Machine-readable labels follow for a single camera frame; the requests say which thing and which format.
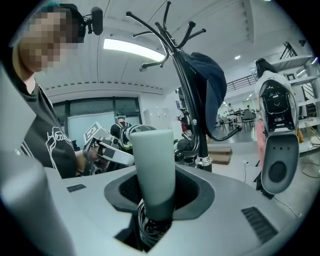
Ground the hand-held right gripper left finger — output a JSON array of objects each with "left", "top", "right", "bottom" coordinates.
[{"left": 0, "top": 63, "right": 76, "bottom": 256}]

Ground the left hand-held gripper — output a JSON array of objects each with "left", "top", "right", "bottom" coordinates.
[{"left": 81, "top": 121, "right": 158, "bottom": 176}]

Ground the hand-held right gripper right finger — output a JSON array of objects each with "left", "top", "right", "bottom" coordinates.
[{"left": 258, "top": 79, "right": 300, "bottom": 195}]

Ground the black metal coat rack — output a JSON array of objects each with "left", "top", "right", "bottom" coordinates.
[{"left": 125, "top": 0, "right": 243, "bottom": 174}]

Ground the person's left forearm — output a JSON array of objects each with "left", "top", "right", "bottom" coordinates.
[{"left": 74, "top": 149, "right": 91, "bottom": 177}]

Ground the person's left hand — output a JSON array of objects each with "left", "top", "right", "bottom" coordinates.
[{"left": 88, "top": 143, "right": 109, "bottom": 165}]

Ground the white cabinet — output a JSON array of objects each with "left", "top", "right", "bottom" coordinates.
[{"left": 143, "top": 107, "right": 171, "bottom": 129}]

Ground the group of tables and chairs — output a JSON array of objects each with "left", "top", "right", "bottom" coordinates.
[{"left": 216, "top": 103, "right": 261, "bottom": 132}]

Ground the white shelving unit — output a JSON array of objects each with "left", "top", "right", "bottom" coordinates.
[{"left": 271, "top": 54, "right": 320, "bottom": 154}]

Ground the flat cardboard box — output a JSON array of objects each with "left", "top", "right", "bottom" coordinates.
[{"left": 206, "top": 146, "right": 234, "bottom": 166}]

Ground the person's black printed t-shirt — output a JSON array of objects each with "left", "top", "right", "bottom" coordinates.
[{"left": 13, "top": 76, "right": 85, "bottom": 180}]

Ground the black balcony railing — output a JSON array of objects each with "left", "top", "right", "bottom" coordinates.
[{"left": 225, "top": 74, "right": 258, "bottom": 94}]

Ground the long ceiling light panel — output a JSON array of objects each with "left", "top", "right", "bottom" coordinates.
[{"left": 102, "top": 38, "right": 166, "bottom": 63}]

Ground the navy blue cap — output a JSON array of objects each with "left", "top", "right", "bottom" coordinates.
[{"left": 184, "top": 51, "right": 228, "bottom": 136}]

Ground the person's head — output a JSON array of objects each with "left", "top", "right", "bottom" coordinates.
[{"left": 12, "top": 2, "right": 87, "bottom": 83}]

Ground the dark framed window wall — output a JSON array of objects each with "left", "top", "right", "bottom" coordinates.
[{"left": 51, "top": 96, "right": 140, "bottom": 145}]

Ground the black head-worn camera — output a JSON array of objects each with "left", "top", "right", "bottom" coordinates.
[{"left": 83, "top": 6, "right": 104, "bottom": 36}]

